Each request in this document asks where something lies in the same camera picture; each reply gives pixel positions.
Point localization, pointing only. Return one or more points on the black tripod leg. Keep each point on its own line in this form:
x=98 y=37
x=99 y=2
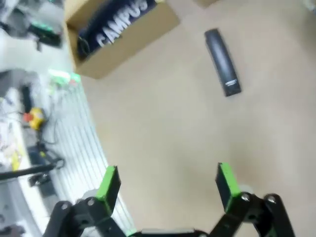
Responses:
x=24 y=171

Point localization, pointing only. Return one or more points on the aluminium table frame rail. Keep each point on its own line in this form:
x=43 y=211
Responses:
x=74 y=135

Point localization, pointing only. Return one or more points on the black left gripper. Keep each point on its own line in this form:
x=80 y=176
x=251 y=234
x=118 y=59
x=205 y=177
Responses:
x=49 y=38

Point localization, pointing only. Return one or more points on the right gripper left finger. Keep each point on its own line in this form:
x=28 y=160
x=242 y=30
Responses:
x=108 y=192

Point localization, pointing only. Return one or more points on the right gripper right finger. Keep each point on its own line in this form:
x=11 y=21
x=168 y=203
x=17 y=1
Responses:
x=228 y=187

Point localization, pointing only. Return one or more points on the yellow emergency stop button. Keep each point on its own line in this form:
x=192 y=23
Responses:
x=37 y=118

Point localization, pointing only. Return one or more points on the navy campus pencil case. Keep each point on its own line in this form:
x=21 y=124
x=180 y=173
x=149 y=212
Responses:
x=106 y=22

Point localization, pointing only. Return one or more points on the large cardboard box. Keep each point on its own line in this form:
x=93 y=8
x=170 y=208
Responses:
x=138 y=42

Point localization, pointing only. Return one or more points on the short black stapler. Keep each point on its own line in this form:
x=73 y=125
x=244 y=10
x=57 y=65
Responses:
x=221 y=59

